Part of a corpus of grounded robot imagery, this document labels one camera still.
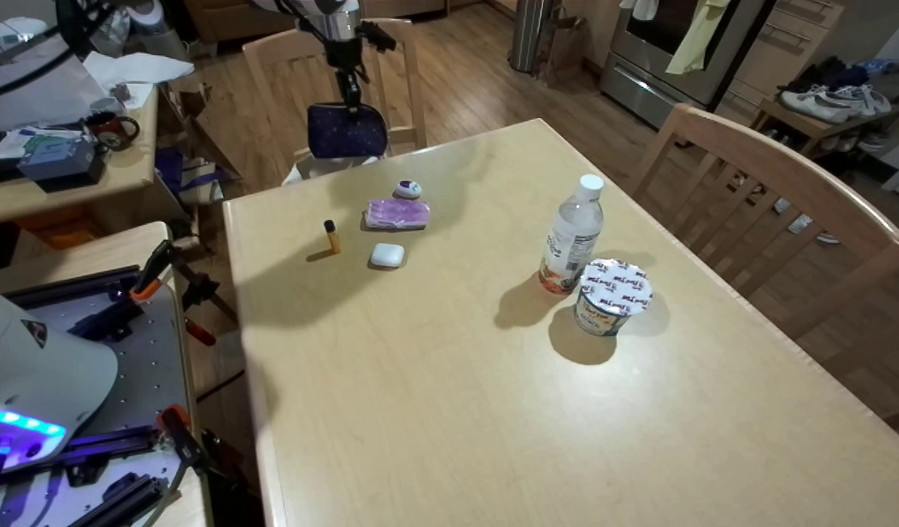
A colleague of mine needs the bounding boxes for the small amber vial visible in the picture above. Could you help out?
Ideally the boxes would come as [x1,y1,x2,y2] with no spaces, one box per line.
[322,218,341,255]

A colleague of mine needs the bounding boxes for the side wooden desk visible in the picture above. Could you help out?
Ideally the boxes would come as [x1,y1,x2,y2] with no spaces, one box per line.
[0,56,193,236]

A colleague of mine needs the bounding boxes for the yellow towel on oven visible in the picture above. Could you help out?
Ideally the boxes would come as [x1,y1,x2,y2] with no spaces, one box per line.
[666,0,729,75]

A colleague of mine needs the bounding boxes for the white bag on chair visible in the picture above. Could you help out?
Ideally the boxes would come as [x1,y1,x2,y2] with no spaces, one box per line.
[285,154,360,185]

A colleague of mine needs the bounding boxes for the wooden chair behind table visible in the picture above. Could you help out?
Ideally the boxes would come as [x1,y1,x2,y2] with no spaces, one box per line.
[242,18,428,167]

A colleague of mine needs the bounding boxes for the small dark navy pouch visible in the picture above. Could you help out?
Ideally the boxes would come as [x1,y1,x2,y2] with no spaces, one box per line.
[307,103,387,158]

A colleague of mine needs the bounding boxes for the white paper on desk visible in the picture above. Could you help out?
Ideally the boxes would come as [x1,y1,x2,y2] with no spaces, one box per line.
[84,53,193,108]

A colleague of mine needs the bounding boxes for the small round white container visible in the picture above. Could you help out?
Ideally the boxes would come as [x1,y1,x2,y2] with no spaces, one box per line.
[393,179,424,199]

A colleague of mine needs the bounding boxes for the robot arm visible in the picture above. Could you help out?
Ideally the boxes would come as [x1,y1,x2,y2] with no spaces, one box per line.
[250,0,396,111]

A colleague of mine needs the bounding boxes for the clear plastic water bottle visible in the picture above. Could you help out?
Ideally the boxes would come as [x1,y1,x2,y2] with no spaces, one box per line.
[540,173,603,293]

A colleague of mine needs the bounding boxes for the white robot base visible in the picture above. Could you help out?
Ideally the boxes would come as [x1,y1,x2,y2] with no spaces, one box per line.
[0,296,121,470]

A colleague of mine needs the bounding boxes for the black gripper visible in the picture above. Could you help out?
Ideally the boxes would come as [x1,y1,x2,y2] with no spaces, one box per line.
[324,23,396,111]

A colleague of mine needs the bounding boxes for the foil-lidded cup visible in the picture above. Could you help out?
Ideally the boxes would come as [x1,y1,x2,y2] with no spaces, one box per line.
[573,258,652,335]

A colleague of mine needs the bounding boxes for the white sneakers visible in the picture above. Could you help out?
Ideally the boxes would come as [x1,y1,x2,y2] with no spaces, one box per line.
[780,85,891,123]

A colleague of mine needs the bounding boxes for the white earbuds case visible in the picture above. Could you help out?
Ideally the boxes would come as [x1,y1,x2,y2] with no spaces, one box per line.
[370,243,408,269]

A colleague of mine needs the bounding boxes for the blue grey device on desk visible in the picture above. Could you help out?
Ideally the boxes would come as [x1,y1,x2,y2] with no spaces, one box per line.
[17,133,102,192]

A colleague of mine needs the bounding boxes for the orange black clamp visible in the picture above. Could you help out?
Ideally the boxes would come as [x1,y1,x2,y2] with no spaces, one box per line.
[128,240,238,318]

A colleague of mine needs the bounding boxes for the wooden chair right side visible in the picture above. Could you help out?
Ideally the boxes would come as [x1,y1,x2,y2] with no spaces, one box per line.
[623,98,899,340]

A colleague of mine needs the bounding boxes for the low wooden shoe rack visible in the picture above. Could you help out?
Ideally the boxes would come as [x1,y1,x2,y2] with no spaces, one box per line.
[752,98,899,158]

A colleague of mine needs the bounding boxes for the purple tissue packet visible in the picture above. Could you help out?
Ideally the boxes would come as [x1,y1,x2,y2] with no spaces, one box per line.
[364,199,430,231]

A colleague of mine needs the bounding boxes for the stainless steel oven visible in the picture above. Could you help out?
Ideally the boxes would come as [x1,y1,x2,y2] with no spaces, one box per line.
[601,0,774,124]

